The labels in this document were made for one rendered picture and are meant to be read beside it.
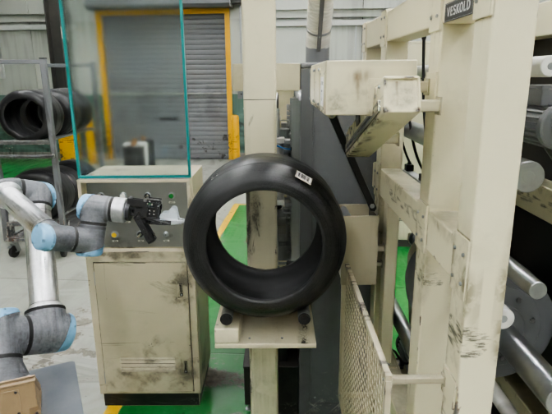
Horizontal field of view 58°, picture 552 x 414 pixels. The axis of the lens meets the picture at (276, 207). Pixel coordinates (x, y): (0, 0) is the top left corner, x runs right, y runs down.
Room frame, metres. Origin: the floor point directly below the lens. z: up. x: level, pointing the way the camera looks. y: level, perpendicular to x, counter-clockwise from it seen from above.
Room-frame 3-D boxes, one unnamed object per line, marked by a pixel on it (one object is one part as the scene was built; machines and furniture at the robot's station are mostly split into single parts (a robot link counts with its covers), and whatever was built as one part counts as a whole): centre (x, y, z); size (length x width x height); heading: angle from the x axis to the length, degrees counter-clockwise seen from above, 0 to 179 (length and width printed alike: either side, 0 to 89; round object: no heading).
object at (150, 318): (2.56, 0.69, 0.63); 0.56 x 0.41 x 1.27; 90
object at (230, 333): (1.81, 0.18, 0.83); 0.36 x 0.09 x 0.06; 0
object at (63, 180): (5.34, 2.38, 0.96); 1.36 x 0.71 x 1.92; 176
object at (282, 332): (1.81, 0.04, 0.80); 0.37 x 0.36 x 0.02; 90
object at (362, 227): (2.02, -0.34, 1.05); 0.20 x 0.15 x 0.30; 0
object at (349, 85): (1.68, -0.26, 1.71); 0.61 x 0.25 x 0.15; 0
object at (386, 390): (1.57, -0.29, 0.65); 0.90 x 0.02 x 0.70; 0
